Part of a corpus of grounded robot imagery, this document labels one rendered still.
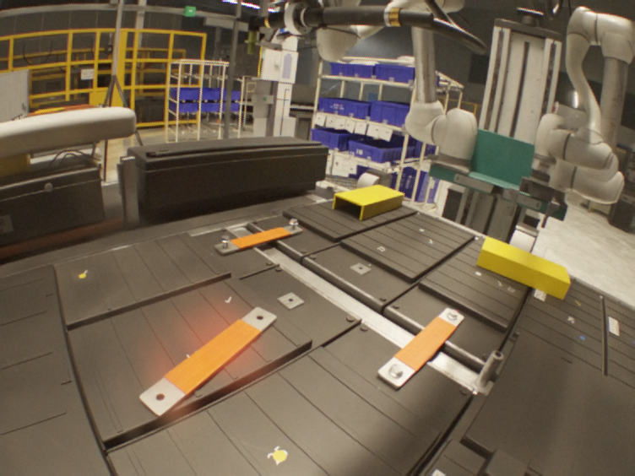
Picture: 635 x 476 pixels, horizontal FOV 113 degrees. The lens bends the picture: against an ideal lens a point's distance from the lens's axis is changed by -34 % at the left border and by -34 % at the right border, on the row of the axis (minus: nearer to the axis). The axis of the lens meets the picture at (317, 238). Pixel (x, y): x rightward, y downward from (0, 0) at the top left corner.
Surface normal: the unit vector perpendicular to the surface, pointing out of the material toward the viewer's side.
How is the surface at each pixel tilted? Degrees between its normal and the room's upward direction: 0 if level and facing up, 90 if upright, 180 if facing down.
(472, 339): 0
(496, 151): 90
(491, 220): 90
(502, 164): 90
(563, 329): 0
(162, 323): 0
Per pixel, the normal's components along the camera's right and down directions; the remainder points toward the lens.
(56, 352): 0.12, -0.90
